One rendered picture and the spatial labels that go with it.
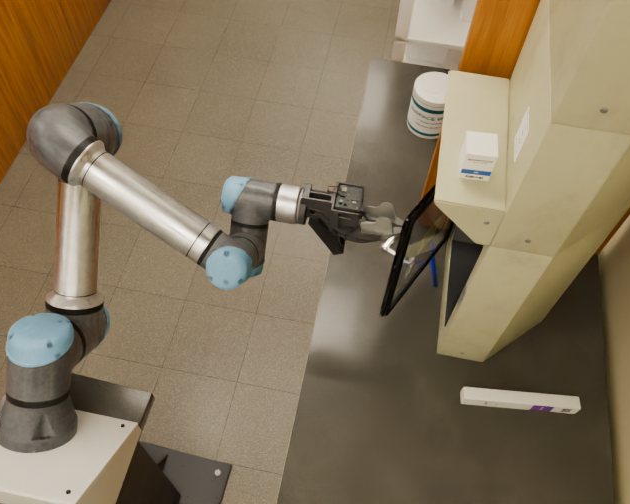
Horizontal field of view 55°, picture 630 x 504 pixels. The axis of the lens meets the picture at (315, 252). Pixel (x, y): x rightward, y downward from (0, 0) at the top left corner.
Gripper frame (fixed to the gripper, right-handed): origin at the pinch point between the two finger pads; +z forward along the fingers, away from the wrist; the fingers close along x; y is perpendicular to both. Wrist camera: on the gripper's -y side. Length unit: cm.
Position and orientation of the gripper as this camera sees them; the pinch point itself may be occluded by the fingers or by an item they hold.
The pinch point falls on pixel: (401, 229)
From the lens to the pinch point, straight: 120.8
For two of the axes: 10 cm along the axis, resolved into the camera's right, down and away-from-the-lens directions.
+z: 9.8, 1.7, -0.8
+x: 1.9, -8.2, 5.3
